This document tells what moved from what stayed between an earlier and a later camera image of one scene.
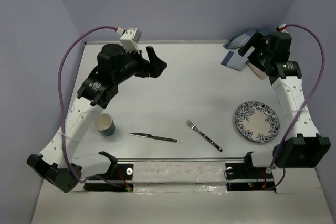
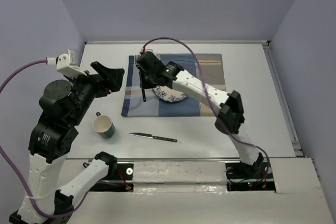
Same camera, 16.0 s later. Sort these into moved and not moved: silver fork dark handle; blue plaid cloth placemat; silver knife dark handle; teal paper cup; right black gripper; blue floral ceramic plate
Moved: blue floral ceramic plate; silver fork dark handle; right black gripper; blue plaid cloth placemat
Not moved: teal paper cup; silver knife dark handle
